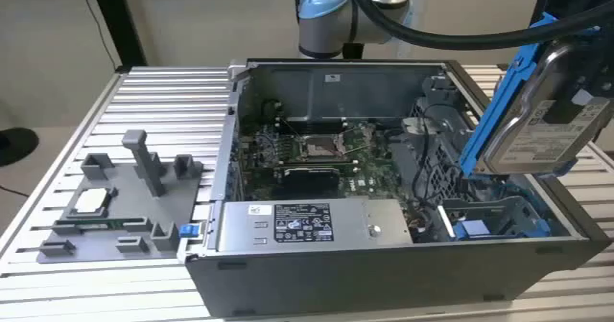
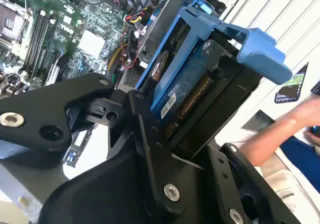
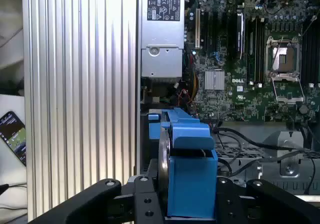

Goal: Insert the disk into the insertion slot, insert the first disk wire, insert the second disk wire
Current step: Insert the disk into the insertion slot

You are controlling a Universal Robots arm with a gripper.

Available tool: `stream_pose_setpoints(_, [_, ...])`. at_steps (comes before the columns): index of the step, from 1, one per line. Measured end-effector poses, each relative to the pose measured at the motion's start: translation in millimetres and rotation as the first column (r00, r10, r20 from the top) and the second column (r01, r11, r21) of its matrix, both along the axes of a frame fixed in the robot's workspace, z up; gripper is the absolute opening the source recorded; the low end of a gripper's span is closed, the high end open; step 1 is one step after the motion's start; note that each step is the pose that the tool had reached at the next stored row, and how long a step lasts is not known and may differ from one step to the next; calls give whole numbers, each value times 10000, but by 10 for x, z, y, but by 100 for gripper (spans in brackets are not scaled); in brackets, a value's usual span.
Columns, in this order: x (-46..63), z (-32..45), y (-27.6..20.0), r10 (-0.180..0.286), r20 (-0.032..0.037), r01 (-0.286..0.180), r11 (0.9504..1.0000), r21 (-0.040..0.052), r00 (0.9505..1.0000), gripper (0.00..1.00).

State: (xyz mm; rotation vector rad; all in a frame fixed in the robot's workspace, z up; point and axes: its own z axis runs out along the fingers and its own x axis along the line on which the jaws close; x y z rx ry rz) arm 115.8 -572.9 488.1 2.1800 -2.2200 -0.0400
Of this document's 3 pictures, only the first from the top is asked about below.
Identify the black round base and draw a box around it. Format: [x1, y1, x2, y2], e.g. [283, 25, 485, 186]
[0, 126, 40, 167]

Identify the black graphics card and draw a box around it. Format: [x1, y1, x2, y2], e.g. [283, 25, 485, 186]
[272, 167, 343, 198]

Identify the hard disk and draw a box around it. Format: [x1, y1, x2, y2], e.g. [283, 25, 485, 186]
[459, 11, 614, 179]

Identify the black metal post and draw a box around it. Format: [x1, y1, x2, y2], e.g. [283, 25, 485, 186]
[90, 0, 148, 68]

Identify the silver power supply unit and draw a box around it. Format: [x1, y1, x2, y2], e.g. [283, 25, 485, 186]
[217, 198, 415, 252]

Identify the grey open PC case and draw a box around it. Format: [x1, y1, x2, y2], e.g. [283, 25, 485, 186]
[176, 57, 614, 318]

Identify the grey parts rack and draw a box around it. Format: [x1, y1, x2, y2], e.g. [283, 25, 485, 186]
[36, 129, 214, 265]

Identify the long black round cable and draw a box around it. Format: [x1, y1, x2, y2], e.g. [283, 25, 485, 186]
[411, 102, 461, 208]

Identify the grey perforated drive cage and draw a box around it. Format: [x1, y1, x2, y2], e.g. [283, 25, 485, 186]
[391, 95, 480, 208]

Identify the thick black hose cable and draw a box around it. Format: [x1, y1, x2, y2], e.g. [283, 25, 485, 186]
[340, 0, 614, 52]

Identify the thin black wall cable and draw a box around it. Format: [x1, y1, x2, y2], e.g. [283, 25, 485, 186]
[76, 0, 121, 72]

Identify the CPU socket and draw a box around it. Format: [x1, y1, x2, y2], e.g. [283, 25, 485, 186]
[299, 134, 345, 157]

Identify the thin wire locking lever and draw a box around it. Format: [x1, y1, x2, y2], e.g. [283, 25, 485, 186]
[281, 116, 311, 142]

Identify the green RAM stick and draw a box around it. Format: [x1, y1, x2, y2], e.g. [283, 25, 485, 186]
[54, 219, 145, 229]

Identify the grey metal disk bay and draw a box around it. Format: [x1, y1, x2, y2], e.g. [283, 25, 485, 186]
[437, 192, 575, 246]

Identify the installed RAM stick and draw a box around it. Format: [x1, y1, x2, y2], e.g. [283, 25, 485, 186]
[275, 158, 359, 167]

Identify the metal socket cover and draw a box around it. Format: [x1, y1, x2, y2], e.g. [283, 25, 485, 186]
[335, 124, 380, 157]

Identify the silver CPU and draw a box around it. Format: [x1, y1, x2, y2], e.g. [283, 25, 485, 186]
[73, 188, 109, 213]

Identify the green motherboard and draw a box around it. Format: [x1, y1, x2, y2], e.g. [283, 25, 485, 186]
[233, 120, 417, 208]

